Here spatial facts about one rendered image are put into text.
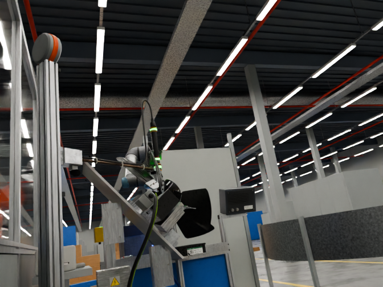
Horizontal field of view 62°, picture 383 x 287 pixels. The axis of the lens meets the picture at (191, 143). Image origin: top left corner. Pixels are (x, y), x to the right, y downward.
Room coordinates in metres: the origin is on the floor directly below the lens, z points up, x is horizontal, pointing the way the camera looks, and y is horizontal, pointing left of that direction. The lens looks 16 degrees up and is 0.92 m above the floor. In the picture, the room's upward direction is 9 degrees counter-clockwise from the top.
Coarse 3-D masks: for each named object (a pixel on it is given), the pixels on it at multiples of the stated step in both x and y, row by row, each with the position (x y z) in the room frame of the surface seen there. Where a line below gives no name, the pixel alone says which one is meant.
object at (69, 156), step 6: (60, 150) 1.35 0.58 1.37; (66, 150) 1.36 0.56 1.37; (72, 150) 1.38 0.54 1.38; (78, 150) 1.41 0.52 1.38; (60, 156) 1.35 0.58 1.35; (66, 156) 1.36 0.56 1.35; (72, 156) 1.38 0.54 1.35; (78, 156) 1.41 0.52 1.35; (66, 162) 1.36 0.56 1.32; (72, 162) 1.38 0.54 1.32; (78, 162) 1.41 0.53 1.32
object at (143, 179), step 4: (120, 160) 1.79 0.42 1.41; (124, 160) 1.83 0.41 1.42; (128, 160) 1.89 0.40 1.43; (128, 168) 1.79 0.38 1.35; (132, 168) 1.82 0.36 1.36; (136, 168) 1.85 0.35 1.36; (132, 172) 1.79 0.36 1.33; (136, 172) 1.82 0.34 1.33; (140, 172) 1.84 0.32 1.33; (144, 172) 1.87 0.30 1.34; (136, 176) 1.79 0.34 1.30; (140, 176) 1.81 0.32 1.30; (144, 176) 1.84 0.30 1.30; (148, 176) 1.86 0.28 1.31; (144, 180) 1.81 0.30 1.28; (148, 180) 1.83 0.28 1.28
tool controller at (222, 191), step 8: (224, 192) 2.42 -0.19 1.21; (232, 192) 2.43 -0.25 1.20; (240, 192) 2.46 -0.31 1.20; (248, 192) 2.49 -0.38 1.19; (224, 200) 2.44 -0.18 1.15; (232, 200) 2.44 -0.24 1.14; (240, 200) 2.47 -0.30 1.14; (248, 200) 2.50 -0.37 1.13; (224, 208) 2.47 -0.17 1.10; (232, 208) 2.44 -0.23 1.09; (240, 208) 2.48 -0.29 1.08; (248, 208) 2.51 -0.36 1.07
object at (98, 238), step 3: (96, 228) 2.08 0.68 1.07; (99, 228) 2.09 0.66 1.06; (102, 228) 2.09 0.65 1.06; (96, 231) 2.08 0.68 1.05; (99, 231) 2.09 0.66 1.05; (102, 231) 2.09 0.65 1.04; (96, 234) 2.08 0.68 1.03; (99, 234) 2.08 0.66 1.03; (102, 234) 2.09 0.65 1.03; (96, 237) 2.08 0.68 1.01; (99, 237) 2.08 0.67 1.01; (102, 237) 2.09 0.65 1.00; (96, 240) 2.08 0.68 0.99; (99, 240) 2.08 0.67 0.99; (102, 240) 2.09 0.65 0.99; (99, 243) 2.12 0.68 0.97
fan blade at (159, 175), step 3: (147, 144) 1.57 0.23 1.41; (150, 150) 1.54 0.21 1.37; (153, 156) 1.58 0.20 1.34; (153, 159) 1.51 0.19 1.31; (156, 162) 1.62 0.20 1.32; (156, 165) 1.58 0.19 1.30; (156, 168) 1.49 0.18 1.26; (159, 168) 1.68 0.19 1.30; (156, 171) 1.52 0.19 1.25; (159, 171) 1.65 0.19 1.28; (159, 174) 1.64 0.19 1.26; (159, 177) 1.64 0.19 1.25; (162, 177) 1.73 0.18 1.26; (159, 180) 1.63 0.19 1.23; (159, 183) 1.63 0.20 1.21
